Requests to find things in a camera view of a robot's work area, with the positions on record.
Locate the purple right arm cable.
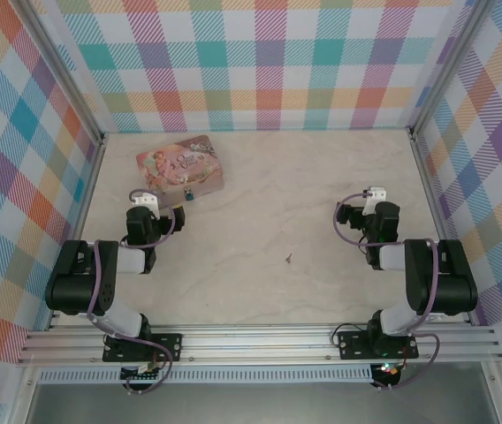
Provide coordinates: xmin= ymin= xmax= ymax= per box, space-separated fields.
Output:
xmin=333 ymin=188 xmax=441 ymax=392

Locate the aluminium table side rail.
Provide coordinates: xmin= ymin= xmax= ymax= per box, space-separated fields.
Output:
xmin=46 ymin=134 xmax=109 ymax=331
xmin=408 ymin=130 xmax=475 ymax=326

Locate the right controller circuit board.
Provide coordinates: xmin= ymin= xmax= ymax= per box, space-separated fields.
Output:
xmin=371 ymin=361 xmax=401 ymax=386

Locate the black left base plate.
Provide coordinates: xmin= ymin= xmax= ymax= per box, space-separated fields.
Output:
xmin=102 ymin=333 xmax=184 ymax=364

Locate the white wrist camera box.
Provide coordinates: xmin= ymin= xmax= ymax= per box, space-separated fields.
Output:
xmin=362 ymin=185 xmax=387 ymax=216
xmin=130 ymin=190 xmax=161 ymax=218

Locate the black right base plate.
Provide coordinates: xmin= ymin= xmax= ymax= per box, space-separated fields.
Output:
xmin=336 ymin=330 xmax=420 ymax=360

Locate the white slotted cable duct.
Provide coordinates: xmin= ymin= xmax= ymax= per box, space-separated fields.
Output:
xmin=38 ymin=364 xmax=374 ymax=385

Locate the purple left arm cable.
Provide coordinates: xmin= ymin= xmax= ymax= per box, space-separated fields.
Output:
xmin=86 ymin=188 xmax=177 ymax=395

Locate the aluminium frame post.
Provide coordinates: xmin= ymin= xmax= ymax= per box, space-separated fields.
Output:
xmin=19 ymin=0 xmax=107 ymax=148
xmin=408 ymin=0 xmax=491 ymax=139

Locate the grey metal panel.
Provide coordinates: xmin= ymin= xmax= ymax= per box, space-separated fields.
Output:
xmin=24 ymin=382 xmax=499 ymax=424

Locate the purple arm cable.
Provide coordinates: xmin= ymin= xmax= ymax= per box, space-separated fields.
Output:
xmin=86 ymin=188 xmax=177 ymax=395
xmin=333 ymin=188 xmax=441 ymax=392

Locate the controller circuit board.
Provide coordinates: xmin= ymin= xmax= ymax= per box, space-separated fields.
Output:
xmin=371 ymin=361 xmax=401 ymax=386
xmin=119 ymin=363 xmax=164 ymax=382

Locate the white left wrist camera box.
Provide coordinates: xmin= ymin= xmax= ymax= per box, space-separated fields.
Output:
xmin=130 ymin=190 xmax=161 ymax=218

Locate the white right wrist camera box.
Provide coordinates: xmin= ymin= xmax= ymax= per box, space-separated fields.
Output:
xmin=362 ymin=185 xmax=387 ymax=216

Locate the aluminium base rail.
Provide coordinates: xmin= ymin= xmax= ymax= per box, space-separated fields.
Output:
xmin=16 ymin=323 xmax=502 ymax=367

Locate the left controller circuit board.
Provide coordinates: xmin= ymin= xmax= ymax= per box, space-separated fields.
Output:
xmin=119 ymin=363 xmax=164 ymax=382

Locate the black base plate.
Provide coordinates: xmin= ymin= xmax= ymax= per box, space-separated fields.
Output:
xmin=102 ymin=333 xmax=184 ymax=364
xmin=336 ymin=330 xmax=420 ymax=360

